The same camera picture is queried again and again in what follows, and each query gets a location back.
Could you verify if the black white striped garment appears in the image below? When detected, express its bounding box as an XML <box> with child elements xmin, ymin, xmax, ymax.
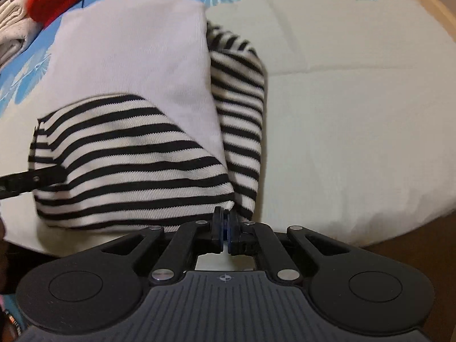
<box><xmin>28</xmin><ymin>0</ymin><xmax>266</xmax><ymax>230</ymax></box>

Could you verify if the beige folded blanket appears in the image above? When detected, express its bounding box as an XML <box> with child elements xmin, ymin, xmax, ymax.
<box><xmin>0</xmin><ymin>0</ymin><xmax>42</xmax><ymax>69</ymax></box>

